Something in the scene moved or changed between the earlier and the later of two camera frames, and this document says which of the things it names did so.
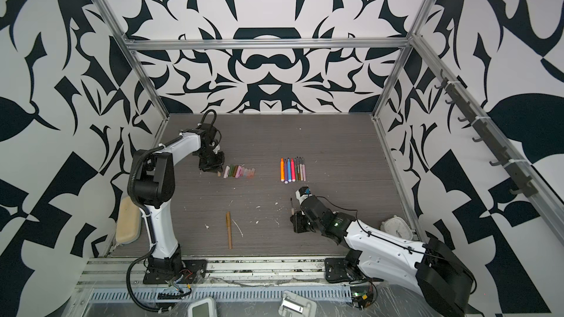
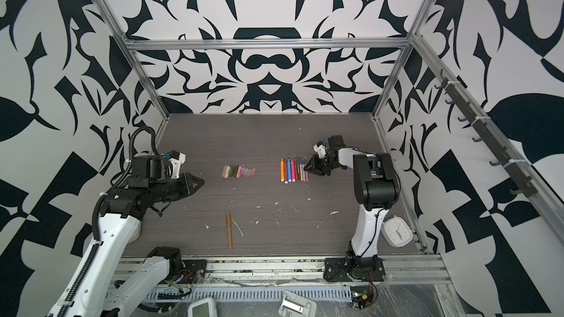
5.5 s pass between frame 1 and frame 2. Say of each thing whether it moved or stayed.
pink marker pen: stayed
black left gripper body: moved
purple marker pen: stayed
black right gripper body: moved
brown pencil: stayed
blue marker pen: stayed
